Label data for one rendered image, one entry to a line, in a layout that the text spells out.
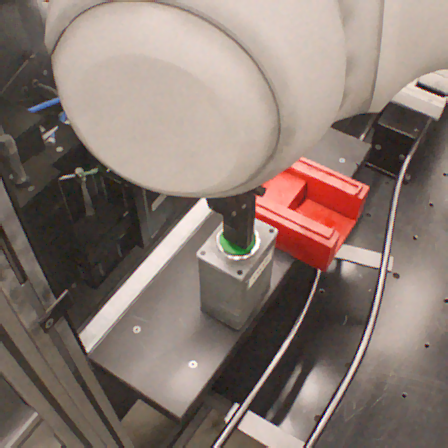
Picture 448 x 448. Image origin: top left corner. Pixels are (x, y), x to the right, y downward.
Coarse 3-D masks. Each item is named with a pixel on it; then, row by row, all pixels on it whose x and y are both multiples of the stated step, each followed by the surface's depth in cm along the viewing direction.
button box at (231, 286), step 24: (216, 240) 57; (264, 240) 58; (216, 264) 56; (240, 264) 56; (264, 264) 59; (216, 288) 59; (240, 288) 56; (264, 288) 65; (216, 312) 64; (240, 312) 61
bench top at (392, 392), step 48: (432, 144) 119; (384, 192) 110; (432, 192) 110; (432, 240) 101; (288, 288) 95; (336, 288) 95; (384, 288) 95; (432, 288) 94; (336, 336) 89; (384, 336) 88; (432, 336) 88; (240, 384) 83; (288, 384) 83; (336, 384) 83; (384, 384) 83; (432, 384) 82; (288, 432) 78; (336, 432) 78; (384, 432) 78; (432, 432) 77
